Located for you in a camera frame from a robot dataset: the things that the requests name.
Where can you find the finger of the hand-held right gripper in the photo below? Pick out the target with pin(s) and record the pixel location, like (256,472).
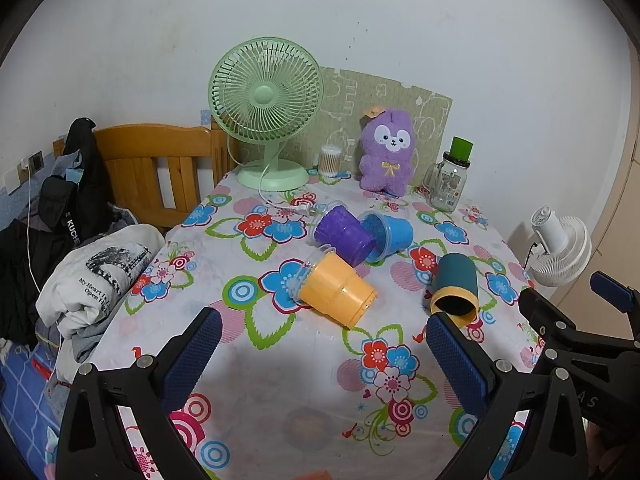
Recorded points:
(612,290)
(545,310)

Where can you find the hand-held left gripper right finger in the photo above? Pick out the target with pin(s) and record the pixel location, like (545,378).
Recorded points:
(456,360)

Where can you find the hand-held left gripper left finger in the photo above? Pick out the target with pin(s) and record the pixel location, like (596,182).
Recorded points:
(196,352)

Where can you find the teal cup with yellow rim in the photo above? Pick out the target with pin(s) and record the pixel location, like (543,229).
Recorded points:
(457,275)

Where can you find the blue plastic cup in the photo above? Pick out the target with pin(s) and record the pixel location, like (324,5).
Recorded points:
(395,235)

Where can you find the orange plastic cup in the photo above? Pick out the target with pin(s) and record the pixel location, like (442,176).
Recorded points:
(335,290)

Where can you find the purple plastic cup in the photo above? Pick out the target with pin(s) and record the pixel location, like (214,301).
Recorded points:
(345,235)

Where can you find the small white fan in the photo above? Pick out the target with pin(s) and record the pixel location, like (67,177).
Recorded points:
(560,245)

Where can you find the floral tablecloth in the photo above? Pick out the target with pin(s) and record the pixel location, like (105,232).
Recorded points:
(280,375)

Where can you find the grey folded clothes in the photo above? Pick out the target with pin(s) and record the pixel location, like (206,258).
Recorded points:
(82,350)

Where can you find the white printed shirt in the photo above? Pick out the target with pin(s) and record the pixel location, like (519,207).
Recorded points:
(100,280)

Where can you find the glass jar with green lid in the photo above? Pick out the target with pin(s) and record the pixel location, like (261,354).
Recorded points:
(450,185)

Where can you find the blue checked bedsheet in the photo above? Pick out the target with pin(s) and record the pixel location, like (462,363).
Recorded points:
(25,410)

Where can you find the black bag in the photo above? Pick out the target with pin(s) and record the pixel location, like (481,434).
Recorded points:
(85,200)

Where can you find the black clothing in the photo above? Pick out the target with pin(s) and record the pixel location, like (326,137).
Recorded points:
(20,280)

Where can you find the wooden chair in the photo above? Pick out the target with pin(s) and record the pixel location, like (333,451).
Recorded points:
(150,150)

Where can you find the purple plush toy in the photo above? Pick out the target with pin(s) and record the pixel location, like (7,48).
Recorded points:
(387,160)

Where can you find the cotton swab box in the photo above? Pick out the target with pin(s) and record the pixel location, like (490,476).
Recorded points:
(330,162)

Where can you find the green desk fan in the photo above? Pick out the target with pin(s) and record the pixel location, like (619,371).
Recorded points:
(265,95)

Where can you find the wall socket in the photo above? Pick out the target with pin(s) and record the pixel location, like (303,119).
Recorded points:
(36,161)

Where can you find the beige patterned wall mat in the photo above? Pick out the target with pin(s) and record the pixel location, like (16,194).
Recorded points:
(345,100)

